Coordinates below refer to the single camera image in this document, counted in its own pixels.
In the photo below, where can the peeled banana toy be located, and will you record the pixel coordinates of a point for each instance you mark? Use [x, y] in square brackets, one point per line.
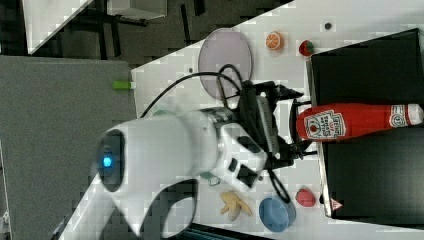
[233, 205]

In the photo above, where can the lilac round plate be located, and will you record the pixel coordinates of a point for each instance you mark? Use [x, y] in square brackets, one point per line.
[224, 46]

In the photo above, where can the blue bowl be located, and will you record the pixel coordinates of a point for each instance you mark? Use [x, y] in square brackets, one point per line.
[276, 214]

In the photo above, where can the green marker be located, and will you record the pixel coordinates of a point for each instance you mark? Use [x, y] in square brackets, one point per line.
[123, 85]

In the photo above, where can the red felt ketchup bottle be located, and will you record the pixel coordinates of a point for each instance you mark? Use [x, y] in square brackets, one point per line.
[341, 121]

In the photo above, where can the grey board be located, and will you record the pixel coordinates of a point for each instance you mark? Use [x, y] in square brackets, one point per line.
[53, 112]

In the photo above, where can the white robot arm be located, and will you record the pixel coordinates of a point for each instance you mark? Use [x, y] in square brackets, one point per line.
[144, 167]

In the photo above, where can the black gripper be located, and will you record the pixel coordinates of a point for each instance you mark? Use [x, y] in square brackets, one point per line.
[255, 110]

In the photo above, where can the orange slice toy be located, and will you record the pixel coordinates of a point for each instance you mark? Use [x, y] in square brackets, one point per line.
[274, 40]

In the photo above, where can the red strawberry toy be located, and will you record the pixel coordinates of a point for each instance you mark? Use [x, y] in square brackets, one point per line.
[305, 198]
[306, 48]

